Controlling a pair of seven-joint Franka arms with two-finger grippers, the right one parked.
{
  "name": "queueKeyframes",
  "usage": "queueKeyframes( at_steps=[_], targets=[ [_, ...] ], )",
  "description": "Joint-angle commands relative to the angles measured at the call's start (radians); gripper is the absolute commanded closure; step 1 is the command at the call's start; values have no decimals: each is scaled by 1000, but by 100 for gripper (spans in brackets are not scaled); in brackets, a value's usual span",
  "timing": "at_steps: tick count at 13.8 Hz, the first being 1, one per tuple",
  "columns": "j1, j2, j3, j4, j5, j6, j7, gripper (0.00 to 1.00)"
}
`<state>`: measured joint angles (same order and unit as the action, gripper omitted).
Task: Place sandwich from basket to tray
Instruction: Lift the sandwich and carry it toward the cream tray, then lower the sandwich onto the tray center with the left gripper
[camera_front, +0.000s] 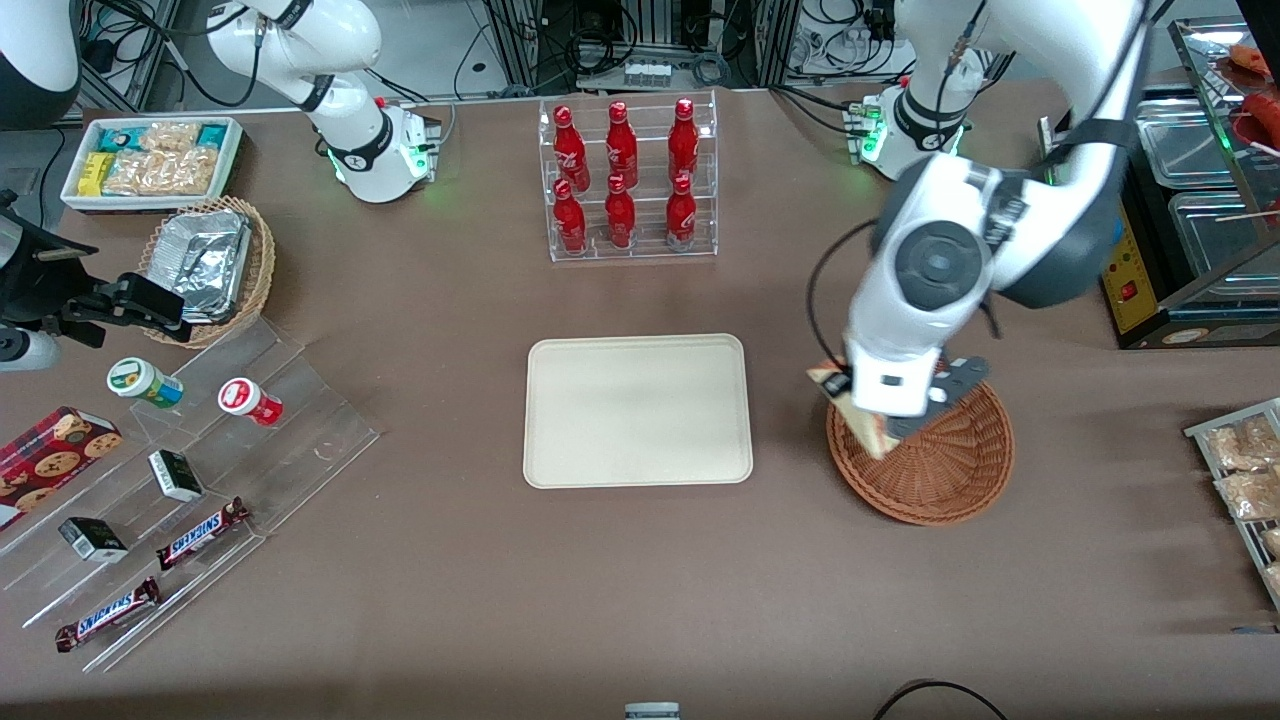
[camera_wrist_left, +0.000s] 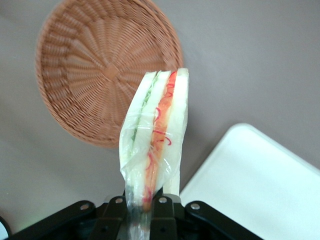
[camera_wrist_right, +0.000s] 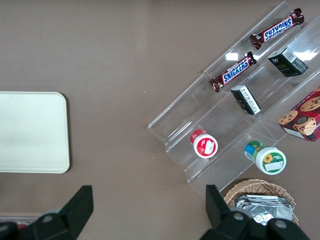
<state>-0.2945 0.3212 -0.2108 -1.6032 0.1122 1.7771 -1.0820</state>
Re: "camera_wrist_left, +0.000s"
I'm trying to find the cream plastic tray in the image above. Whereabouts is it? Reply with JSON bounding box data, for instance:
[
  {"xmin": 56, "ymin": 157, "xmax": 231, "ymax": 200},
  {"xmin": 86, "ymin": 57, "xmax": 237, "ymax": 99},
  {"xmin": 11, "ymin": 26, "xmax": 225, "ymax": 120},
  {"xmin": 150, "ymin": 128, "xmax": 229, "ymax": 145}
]
[{"xmin": 179, "ymin": 122, "xmax": 320, "ymax": 240}]

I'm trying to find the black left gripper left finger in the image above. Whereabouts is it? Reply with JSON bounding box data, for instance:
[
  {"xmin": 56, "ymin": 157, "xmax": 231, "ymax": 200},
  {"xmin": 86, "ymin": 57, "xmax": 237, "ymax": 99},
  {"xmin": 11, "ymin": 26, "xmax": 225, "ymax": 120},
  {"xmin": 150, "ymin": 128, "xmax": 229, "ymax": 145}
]
[{"xmin": 93, "ymin": 196, "xmax": 127, "ymax": 240}]

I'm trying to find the round brown wicker basket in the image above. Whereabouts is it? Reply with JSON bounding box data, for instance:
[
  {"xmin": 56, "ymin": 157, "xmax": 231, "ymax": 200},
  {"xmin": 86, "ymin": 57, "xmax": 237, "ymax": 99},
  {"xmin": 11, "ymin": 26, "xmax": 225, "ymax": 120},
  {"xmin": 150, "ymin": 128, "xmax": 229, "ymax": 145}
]
[{"xmin": 35, "ymin": 0, "xmax": 184, "ymax": 150}]

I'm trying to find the triangle sandwich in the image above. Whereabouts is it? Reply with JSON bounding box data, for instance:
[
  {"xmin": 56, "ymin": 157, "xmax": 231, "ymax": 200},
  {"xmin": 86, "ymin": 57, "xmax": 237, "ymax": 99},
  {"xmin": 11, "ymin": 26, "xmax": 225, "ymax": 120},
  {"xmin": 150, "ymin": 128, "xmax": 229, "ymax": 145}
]
[{"xmin": 117, "ymin": 67, "xmax": 190, "ymax": 240}]

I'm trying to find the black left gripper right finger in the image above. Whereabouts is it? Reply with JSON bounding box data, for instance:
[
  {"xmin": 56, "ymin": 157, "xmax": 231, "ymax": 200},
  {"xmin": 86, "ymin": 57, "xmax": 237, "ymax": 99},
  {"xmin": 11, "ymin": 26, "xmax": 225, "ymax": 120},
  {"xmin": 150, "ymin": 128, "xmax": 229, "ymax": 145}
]
[{"xmin": 149, "ymin": 196, "xmax": 178, "ymax": 240}]

